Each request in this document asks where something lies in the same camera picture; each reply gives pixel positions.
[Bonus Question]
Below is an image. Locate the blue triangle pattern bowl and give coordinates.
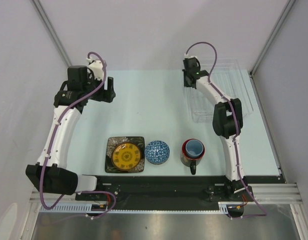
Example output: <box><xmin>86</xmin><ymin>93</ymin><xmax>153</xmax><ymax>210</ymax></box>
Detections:
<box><xmin>145</xmin><ymin>140</ymin><xmax>170</xmax><ymax>165</ymax></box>

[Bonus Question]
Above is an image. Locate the clear wire dish rack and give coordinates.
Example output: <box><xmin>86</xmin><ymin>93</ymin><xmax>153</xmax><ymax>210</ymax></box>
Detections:
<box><xmin>184</xmin><ymin>58</ymin><xmax>253</xmax><ymax>123</ymax></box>

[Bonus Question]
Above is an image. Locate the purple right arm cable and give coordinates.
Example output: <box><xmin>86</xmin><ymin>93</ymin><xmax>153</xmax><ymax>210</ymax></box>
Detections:
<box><xmin>185</xmin><ymin>41</ymin><xmax>268</xmax><ymax>220</ymax></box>

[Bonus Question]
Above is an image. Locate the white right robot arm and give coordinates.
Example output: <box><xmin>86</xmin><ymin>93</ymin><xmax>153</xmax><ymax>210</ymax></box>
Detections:
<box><xmin>183</xmin><ymin>55</ymin><xmax>254</xmax><ymax>201</ymax></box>

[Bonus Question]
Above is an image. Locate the yellow round plate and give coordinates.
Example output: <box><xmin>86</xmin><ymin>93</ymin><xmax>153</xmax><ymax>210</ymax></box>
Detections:
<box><xmin>112</xmin><ymin>142</ymin><xmax>141</xmax><ymax>172</ymax></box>

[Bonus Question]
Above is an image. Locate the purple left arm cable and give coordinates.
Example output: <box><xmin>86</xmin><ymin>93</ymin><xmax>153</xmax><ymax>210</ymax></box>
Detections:
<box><xmin>38</xmin><ymin>51</ymin><xmax>117</xmax><ymax>221</ymax></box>

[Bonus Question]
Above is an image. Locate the black floral square plate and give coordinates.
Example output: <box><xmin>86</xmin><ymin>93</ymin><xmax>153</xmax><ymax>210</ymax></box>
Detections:
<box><xmin>105</xmin><ymin>136</ymin><xmax>145</xmax><ymax>174</ymax></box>

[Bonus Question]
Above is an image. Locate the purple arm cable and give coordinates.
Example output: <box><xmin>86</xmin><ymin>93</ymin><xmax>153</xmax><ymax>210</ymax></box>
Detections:
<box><xmin>38</xmin><ymin>51</ymin><xmax>117</xmax><ymax>221</ymax></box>
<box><xmin>185</xmin><ymin>41</ymin><xmax>268</xmax><ymax>220</ymax></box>

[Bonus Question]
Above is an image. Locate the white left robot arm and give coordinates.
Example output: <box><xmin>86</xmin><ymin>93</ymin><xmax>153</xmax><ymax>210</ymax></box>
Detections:
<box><xmin>26</xmin><ymin>60</ymin><xmax>116</xmax><ymax>200</ymax></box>

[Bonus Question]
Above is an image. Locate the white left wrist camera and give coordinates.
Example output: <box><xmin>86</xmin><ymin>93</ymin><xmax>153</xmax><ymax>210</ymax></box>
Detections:
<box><xmin>87</xmin><ymin>58</ymin><xmax>107</xmax><ymax>81</ymax></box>

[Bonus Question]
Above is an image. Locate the black floral mug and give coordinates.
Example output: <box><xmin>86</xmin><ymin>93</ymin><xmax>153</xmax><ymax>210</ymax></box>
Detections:
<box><xmin>180</xmin><ymin>138</ymin><xmax>205</xmax><ymax>175</ymax></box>

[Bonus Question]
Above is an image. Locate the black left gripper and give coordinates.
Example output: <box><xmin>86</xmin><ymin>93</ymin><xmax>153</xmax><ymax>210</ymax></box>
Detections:
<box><xmin>82</xmin><ymin>72</ymin><xmax>115</xmax><ymax>103</ymax></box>

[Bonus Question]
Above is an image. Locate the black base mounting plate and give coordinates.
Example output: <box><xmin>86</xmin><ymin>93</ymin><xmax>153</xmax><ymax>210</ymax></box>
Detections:
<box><xmin>75</xmin><ymin>176</ymin><xmax>252</xmax><ymax>211</ymax></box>

